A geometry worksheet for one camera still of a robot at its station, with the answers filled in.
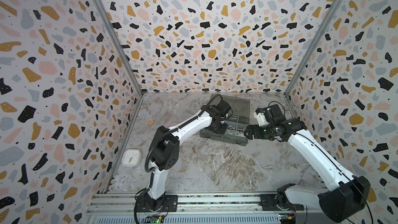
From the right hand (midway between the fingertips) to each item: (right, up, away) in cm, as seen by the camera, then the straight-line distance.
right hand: (249, 130), depth 78 cm
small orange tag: (-59, +2, +25) cm, 64 cm away
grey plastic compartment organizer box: (-3, 0, +20) cm, 20 cm away
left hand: (-13, -1, +8) cm, 15 cm away
